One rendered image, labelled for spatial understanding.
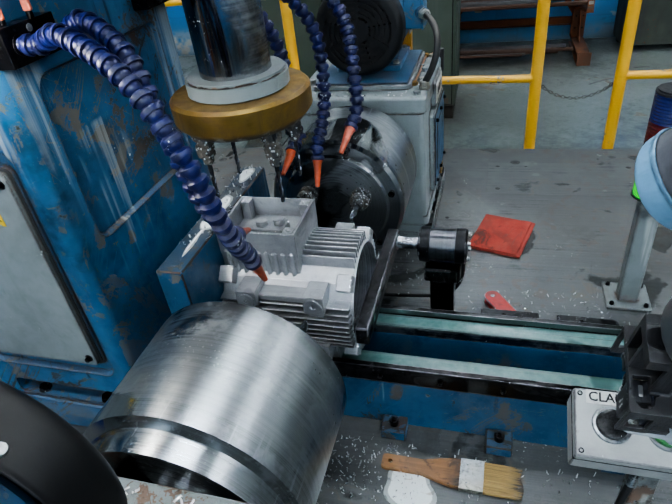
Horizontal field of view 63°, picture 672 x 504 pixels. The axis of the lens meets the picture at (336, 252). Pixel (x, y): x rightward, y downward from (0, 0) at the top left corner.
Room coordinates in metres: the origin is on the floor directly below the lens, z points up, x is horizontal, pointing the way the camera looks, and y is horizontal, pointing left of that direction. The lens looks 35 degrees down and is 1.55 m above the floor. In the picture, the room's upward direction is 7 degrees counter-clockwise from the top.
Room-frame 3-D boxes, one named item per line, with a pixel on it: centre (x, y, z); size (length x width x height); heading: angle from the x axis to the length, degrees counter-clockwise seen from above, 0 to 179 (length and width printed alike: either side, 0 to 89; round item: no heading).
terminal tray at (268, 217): (0.70, 0.09, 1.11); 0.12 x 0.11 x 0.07; 71
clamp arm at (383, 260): (0.68, -0.06, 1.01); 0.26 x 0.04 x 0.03; 161
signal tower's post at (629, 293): (0.80, -0.55, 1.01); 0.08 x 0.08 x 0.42; 71
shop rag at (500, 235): (1.06, -0.39, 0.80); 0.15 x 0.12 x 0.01; 147
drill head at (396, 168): (1.00, -0.05, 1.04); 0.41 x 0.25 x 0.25; 161
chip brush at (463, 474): (0.47, -0.13, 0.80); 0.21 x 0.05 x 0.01; 71
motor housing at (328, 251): (0.69, 0.06, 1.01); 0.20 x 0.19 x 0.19; 71
